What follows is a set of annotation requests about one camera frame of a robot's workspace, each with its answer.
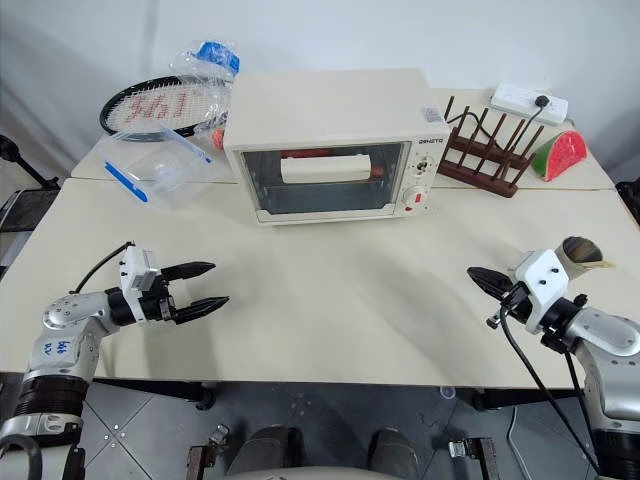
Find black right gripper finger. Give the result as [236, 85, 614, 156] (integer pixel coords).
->
[466, 266, 514, 288]
[474, 279, 512, 302]

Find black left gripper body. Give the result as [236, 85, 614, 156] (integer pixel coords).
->
[139, 271, 180, 327]

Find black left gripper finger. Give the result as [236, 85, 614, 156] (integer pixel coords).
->
[173, 295, 232, 324]
[160, 260, 218, 283]

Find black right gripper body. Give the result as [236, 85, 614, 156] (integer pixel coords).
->
[497, 281, 533, 324]

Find cream toaster oven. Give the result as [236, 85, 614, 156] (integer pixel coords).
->
[222, 68, 447, 229]

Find white cylindrical cup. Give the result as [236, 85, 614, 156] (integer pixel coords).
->
[553, 235, 617, 284]

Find black table caster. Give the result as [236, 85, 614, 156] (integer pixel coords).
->
[471, 389, 502, 412]
[191, 381, 217, 412]

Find clear plastic container blue clips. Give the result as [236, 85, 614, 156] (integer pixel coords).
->
[97, 124, 215, 215]

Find brown wooden peg rack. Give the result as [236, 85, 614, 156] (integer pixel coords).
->
[436, 95, 546, 199]

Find toy watermelon slice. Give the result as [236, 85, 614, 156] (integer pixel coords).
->
[530, 129, 591, 183]

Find black tennis racket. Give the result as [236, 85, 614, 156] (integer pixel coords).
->
[98, 74, 236, 144]

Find white power strip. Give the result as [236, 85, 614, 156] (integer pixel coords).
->
[488, 82, 571, 127]

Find black stand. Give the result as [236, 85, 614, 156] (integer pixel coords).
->
[0, 133, 62, 192]

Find clear plastic bag blue item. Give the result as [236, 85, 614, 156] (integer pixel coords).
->
[167, 39, 242, 132]

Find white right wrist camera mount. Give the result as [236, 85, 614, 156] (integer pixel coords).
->
[513, 248, 572, 335]

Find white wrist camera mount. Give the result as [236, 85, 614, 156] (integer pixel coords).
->
[118, 244, 161, 328]
[513, 248, 572, 335]

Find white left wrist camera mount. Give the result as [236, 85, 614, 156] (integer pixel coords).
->
[118, 244, 161, 328]

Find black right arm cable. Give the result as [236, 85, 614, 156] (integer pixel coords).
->
[485, 298, 602, 477]

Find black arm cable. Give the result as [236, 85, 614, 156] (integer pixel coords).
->
[73, 240, 137, 294]
[485, 298, 602, 477]

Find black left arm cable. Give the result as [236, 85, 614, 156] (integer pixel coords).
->
[73, 240, 137, 294]

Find white floor cable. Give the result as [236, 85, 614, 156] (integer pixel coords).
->
[506, 406, 527, 480]

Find black metal floor bracket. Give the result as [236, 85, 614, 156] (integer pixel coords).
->
[186, 423, 232, 480]
[448, 436, 497, 480]

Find black plug with cable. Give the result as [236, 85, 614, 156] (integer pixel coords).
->
[443, 95, 552, 147]

